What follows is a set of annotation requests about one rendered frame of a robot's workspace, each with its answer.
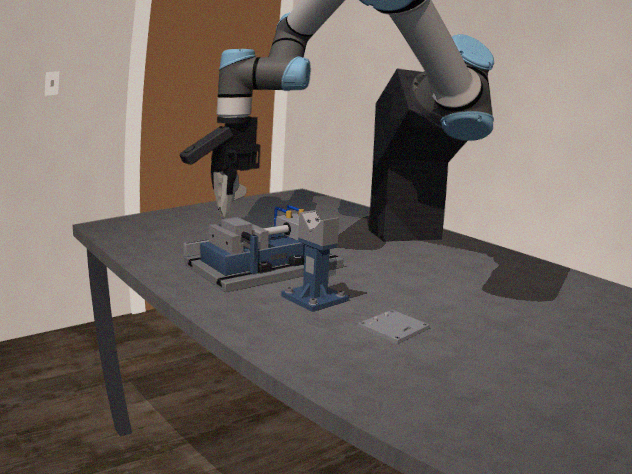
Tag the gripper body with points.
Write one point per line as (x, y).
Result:
(243, 153)

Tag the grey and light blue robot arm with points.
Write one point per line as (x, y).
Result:
(455, 68)

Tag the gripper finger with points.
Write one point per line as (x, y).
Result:
(216, 183)
(231, 189)

